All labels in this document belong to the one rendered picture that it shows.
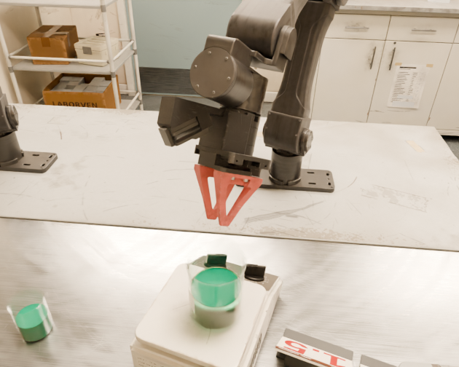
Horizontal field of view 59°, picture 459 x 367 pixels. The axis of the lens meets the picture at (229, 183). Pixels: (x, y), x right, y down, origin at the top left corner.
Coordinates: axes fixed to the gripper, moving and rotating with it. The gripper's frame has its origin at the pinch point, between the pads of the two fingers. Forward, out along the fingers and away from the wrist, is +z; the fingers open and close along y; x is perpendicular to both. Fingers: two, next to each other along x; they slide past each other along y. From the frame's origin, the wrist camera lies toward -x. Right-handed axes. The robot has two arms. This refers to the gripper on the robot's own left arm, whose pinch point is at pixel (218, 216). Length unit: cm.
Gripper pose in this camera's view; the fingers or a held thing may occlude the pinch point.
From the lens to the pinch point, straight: 56.1
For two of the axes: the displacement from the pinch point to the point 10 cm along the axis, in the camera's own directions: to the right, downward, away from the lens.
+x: 8.3, 1.2, 5.4
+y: 5.2, 1.8, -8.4
